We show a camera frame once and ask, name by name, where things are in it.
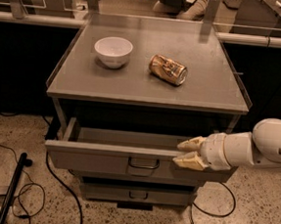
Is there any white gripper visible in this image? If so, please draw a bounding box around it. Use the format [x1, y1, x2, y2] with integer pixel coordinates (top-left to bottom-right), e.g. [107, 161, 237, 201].
[171, 128, 235, 174]

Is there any grey top drawer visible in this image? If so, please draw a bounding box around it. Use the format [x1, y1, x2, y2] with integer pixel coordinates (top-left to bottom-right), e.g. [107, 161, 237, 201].
[45, 118, 233, 182]

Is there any grey drawer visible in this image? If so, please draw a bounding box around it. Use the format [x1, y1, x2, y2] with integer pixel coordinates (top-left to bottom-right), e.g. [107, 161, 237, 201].
[71, 170, 205, 187]
[45, 118, 233, 182]
[80, 183, 196, 206]

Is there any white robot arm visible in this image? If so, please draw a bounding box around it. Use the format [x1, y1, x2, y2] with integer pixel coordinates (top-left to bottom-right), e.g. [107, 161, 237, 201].
[172, 118, 281, 171]

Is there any grey drawer cabinet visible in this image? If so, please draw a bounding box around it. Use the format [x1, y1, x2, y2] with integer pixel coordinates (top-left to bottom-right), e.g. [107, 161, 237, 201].
[35, 8, 260, 219]

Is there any grey bottom drawer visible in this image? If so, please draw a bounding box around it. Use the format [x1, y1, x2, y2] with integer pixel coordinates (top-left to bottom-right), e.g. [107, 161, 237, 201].
[80, 183, 196, 206]

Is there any grey middle drawer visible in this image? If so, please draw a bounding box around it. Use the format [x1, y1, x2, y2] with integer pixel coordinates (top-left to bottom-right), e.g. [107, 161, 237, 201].
[71, 170, 205, 187]

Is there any crushed gold soda can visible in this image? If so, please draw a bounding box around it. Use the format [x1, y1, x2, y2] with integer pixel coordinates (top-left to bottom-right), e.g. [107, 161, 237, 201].
[148, 55, 187, 86]

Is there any white ceramic bowl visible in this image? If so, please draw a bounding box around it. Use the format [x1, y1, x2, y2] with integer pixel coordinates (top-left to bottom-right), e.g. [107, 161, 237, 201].
[94, 36, 133, 68]

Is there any seated person in background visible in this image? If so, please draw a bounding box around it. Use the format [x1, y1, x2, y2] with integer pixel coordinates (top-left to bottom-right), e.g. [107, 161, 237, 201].
[153, 0, 209, 21]

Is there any black metal stand leg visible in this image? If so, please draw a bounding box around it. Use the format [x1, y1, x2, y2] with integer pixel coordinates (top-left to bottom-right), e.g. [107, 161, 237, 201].
[0, 153, 32, 224]

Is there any black floor cable right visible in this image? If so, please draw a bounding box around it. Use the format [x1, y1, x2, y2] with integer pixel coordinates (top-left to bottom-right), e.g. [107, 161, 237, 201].
[188, 178, 240, 224]

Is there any black floor cable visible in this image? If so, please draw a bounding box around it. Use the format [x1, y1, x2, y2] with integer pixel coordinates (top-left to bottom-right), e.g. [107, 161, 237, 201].
[31, 114, 93, 224]
[188, 178, 240, 224]

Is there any black floor cable left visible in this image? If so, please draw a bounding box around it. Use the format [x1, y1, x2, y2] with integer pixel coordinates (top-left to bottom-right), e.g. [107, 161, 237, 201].
[31, 114, 93, 224]

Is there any thin black looped cable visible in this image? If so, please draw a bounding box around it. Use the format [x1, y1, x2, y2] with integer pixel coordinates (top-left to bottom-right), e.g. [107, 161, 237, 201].
[0, 133, 52, 224]

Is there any white horizontal rail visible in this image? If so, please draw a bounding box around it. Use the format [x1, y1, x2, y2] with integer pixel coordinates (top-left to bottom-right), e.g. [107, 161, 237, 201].
[0, 12, 281, 49]

